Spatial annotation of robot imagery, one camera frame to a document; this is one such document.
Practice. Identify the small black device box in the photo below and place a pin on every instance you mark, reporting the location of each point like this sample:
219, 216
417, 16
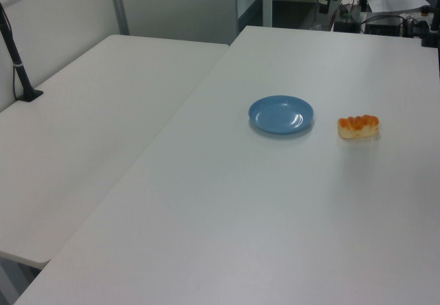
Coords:
344, 26

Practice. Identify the orange glazed bread loaf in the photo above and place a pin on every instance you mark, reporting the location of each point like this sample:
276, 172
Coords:
359, 126

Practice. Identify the black camera stand pole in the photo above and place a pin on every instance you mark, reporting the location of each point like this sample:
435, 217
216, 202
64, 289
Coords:
15, 57

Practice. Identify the blue round plastic plate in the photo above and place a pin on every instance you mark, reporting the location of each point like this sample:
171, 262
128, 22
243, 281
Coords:
280, 113

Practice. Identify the black electronics box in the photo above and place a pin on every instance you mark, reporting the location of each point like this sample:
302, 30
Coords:
383, 26

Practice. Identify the white shelf frame leg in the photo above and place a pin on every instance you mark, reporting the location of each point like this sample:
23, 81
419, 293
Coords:
267, 1

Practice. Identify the black table clamp mount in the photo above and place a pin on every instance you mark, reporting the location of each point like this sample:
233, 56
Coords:
429, 36

